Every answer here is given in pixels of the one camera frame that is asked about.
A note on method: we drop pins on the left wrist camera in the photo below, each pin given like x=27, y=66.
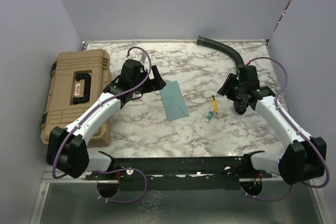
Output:
x=140, y=57

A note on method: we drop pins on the teal envelope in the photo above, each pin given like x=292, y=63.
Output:
x=173, y=101

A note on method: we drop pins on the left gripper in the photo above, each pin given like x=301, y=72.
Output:
x=156, y=84

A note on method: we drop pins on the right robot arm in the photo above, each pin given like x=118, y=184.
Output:
x=304, y=154

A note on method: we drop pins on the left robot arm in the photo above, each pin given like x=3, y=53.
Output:
x=68, y=147

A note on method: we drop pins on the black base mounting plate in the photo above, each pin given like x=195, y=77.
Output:
x=136, y=180

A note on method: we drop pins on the aluminium frame rail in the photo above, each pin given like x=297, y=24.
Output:
x=291, y=170

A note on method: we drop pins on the yellow utility knife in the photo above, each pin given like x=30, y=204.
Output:
x=214, y=104

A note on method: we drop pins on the tan plastic tool case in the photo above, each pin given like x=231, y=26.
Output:
x=77, y=80

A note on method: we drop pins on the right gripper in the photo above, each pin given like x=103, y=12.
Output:
x=227, y=88

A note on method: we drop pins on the green white glue stick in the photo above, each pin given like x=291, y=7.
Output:
x=209, y=116

